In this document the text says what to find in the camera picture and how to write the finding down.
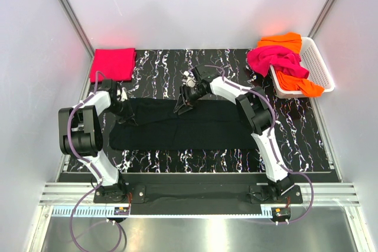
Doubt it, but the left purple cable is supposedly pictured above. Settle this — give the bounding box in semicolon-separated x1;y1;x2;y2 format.
67;70;128;251

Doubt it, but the white plastic basket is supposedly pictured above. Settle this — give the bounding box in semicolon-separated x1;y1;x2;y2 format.
270;37;335;99

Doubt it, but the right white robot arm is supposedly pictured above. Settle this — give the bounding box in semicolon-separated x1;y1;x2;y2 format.
174;65;295;203

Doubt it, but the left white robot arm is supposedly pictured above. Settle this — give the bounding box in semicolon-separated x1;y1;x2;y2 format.
58;79;136;202

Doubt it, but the black t-shirt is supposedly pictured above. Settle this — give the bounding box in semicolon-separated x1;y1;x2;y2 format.
109;98;257;150

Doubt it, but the crumpled pink t-shirt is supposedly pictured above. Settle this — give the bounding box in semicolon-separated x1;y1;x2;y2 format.
247;45;309;78

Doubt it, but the white slotted cable duct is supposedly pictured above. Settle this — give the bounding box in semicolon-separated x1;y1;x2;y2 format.
53;206;274;219

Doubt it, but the orange t-shirt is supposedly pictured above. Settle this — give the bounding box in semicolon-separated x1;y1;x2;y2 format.
254;32;324;97

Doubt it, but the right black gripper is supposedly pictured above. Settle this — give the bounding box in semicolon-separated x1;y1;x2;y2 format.
174;85;207;116

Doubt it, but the folded pink t-shirt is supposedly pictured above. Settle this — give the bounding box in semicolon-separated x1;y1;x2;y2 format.
89;48;136;83

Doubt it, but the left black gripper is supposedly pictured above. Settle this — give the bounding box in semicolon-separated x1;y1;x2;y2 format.
106;98;138;126

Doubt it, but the aluminium frame rail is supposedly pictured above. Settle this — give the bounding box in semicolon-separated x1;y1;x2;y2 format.
40;182;360;207

